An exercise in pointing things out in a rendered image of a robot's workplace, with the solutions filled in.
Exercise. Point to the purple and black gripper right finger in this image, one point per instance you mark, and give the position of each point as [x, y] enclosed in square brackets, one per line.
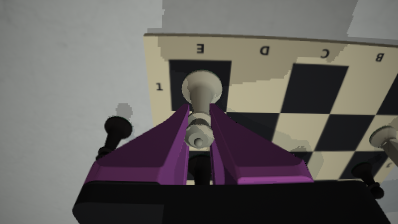
[249, 158]

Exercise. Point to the black and cream chessboard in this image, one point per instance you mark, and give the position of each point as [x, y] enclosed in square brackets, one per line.
[319, 99]

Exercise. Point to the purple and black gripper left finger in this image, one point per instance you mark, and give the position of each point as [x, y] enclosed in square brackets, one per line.
[150, 157]

